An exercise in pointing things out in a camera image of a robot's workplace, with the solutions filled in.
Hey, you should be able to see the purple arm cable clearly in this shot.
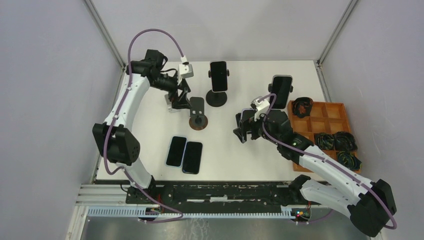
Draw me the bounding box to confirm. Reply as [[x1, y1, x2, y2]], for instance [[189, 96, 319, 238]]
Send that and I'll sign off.
[[102, 28, 185, 225], [258, 93, 398, 231]]

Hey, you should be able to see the black round stand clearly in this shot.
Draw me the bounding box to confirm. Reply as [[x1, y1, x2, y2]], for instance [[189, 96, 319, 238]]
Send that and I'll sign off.
[[205, 90, 228, 108]]

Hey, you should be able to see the white cased phone on stand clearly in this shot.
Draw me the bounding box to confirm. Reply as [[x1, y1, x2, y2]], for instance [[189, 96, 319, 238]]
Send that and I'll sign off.
[[268, 75, 293, 110]]

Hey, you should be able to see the black phone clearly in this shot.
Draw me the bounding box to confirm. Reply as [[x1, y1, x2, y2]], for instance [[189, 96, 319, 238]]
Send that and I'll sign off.
[[182, 141, 203, 175], [209, 61, 229, 93]]

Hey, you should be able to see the black cable bundle middle left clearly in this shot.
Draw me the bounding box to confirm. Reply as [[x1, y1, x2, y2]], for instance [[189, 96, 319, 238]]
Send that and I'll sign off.
[[313, 132, 337, 151]]

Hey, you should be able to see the white slotted cable duct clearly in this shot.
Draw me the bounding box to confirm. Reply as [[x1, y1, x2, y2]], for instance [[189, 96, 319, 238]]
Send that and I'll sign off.
[[87, 206, 303, 220]]

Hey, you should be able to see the orange compartment tray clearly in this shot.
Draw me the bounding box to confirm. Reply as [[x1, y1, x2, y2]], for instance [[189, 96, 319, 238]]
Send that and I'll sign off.
[[287, 100, 362, 173]]

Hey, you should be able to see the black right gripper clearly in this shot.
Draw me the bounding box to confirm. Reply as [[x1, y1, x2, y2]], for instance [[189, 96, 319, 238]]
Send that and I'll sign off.
[[233, 108, 281, 146]]

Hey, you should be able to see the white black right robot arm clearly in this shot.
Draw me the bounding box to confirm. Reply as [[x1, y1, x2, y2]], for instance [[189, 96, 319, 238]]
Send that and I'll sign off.
[[233, 108, 398, 237]]

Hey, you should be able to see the light blue cased phone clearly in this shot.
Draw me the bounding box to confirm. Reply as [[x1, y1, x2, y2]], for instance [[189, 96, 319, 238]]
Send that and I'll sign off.
[[165, 136, 187, 168]]

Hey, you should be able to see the white framed small phone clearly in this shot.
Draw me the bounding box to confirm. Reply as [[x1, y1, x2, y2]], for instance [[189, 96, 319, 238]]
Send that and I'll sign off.
[[235, 108, 256, 122]]

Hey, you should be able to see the black cable bundle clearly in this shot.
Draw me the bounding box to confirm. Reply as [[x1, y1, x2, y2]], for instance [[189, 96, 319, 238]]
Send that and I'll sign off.
[[333, 131, 359, 153], [313, 132, 337, 151], [335, 150, 363, 172], [291, 96, 315, 119]]

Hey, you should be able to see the black cable bundle middle right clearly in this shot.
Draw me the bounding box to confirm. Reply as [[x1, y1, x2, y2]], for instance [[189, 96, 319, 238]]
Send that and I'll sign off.
[[333, 131, 359, 153]]

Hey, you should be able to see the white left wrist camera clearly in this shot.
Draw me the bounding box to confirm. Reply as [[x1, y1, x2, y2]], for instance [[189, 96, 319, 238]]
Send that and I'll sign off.
[[177, 56, 194, 85]]

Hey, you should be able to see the wooden base black phone stand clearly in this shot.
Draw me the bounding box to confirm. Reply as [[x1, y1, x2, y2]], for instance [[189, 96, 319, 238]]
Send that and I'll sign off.
[[189, 96, 209, 131]]

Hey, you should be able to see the white folding phone stand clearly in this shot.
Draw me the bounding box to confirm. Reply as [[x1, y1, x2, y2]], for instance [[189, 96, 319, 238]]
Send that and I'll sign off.
[[164, 94, 178, 113]]

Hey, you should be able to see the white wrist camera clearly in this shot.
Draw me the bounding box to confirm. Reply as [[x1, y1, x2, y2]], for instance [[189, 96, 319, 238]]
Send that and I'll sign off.
[[177, 56, 194, 85], [250, 95, 270, 122]]

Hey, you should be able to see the black cable bundle lower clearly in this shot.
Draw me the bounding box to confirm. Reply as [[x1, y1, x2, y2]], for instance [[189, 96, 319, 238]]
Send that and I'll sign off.
[[335, 150, 363, 172]]

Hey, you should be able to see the black cable bundle top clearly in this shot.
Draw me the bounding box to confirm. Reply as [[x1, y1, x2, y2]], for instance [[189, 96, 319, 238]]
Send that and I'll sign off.
[[291, 96, 315, 119]]

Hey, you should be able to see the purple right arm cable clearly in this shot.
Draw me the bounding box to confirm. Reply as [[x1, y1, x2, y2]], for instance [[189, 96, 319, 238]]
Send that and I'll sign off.
[[258, 93, 398, 231]]

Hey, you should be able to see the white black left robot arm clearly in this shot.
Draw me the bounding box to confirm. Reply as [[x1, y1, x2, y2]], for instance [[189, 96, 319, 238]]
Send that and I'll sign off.
[[92, 49, 194, 204]]

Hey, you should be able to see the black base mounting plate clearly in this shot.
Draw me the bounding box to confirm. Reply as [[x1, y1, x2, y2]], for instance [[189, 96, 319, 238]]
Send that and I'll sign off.
[[125, 180, 323, 215]]

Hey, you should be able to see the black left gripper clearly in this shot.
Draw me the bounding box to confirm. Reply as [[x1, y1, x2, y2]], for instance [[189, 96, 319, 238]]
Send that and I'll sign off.
[[151, 73, 193, 110]]

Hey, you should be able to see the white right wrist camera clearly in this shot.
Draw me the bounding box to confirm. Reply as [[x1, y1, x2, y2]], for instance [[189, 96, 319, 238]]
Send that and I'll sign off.
[[250, 95, 270, 122]]

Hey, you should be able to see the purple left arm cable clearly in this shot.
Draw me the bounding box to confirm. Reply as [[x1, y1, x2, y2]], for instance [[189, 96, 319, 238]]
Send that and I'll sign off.
[[102, 28, 185, 225]]

